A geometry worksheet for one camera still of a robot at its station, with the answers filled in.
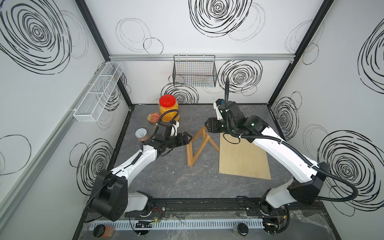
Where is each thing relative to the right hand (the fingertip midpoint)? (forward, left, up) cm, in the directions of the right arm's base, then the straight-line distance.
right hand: (209, 123), depth 71 cm
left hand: (+1, +12, -15) cm, 19 cm away
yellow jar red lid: (+25, +26, -15) cm, 39 cm away
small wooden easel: (+3, +8, -29) cm, 30 cm away
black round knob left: (-41, +49, -26) cm, 70 cm away
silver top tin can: (+9, +43, -24) cm, 50 cm away
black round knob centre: (-39, -13, -20) cm, 46 cm away
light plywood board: (-4, -23, -30) cm, 38 cm away
